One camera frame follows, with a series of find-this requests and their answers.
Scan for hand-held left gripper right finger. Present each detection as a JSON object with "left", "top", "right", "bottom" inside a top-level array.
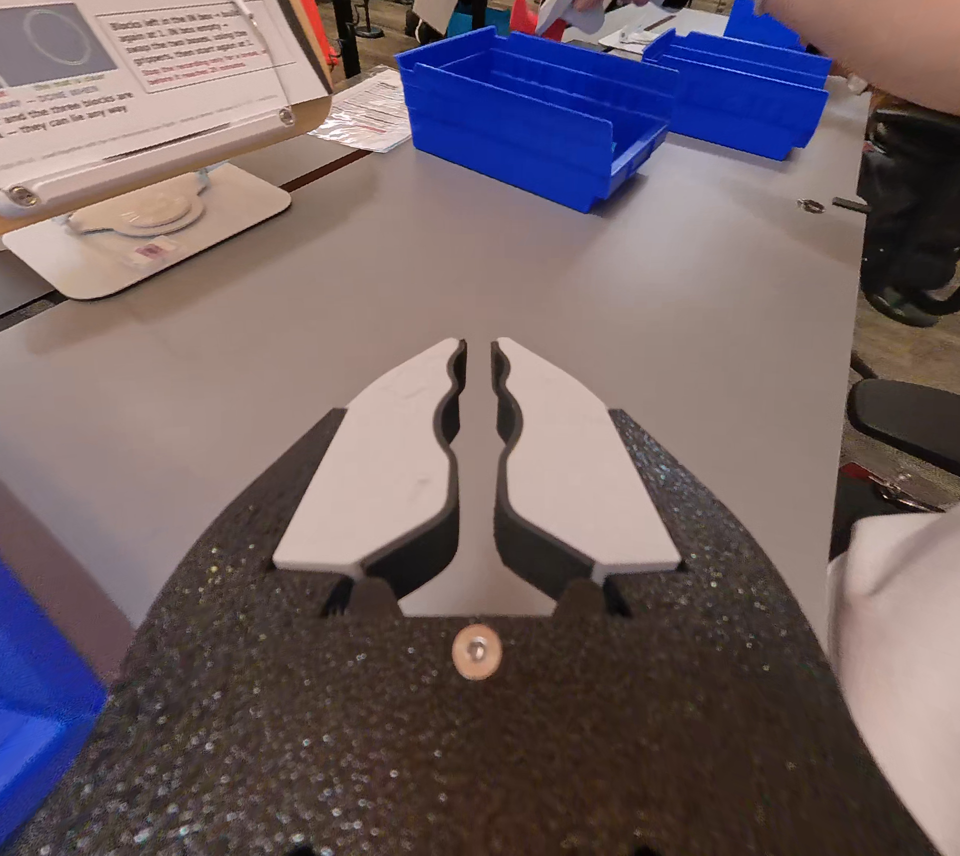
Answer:
[{"left": 491, "top": 337, "right": 682, "bottom": 595}]

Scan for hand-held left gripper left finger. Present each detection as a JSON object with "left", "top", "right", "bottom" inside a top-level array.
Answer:
[{"left": 272, "top": 337, "right": 468, "bottom": 595}]

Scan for blue plastic bin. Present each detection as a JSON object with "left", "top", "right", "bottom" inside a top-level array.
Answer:
[{"left": 0, "top": 556, "right": 108, "bottom": 846}]

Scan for orange cone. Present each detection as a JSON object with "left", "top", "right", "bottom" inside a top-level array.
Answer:
[
  {"left": 510, "top": 0, "right": 567, "bottom": 40},
  {"left": 296, "top": 0, "right": 339, "bottom": 66}
]

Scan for nested blue plastic bins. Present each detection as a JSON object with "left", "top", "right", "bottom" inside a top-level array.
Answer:
[
  {"left": 641, "top": 0, "right": 834, "bottom": 161},
  {"left": 395, "top": 26, "right": 680, "bottom": 212}
]

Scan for clear plastic document sleeve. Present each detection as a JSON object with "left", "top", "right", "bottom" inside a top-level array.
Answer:
[{"left": 307, "top": 67, "right": 414, "bottom": 154}]

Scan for white stand base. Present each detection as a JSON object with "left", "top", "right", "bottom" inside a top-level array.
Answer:
[{"left": 2, "top": 162, "right": 292, "bottom": 301}]

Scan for black office chair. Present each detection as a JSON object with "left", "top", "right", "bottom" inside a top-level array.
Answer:
[{"left": 858, "top": 99, "right": 960, "bottom": 328}]

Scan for black chair armrest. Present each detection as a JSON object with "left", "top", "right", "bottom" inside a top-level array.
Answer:
[{"left": 847, "top": 378, "right": 960, "bottom": 456}]

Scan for person's white shirt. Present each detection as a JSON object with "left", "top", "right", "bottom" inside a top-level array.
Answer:
[{"left": 825, "top": 507, "right": 960, "bottom": 856}]

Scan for printed instruction sheet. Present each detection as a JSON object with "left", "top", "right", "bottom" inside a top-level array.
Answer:
[{"left": 0, "top": 0, "right": 331, "bottom": 197}]

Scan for white metal bracket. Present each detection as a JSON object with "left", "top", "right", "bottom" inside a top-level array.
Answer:
[{"left": 618, "top": 12, "right": 676, "bottom": 43}]

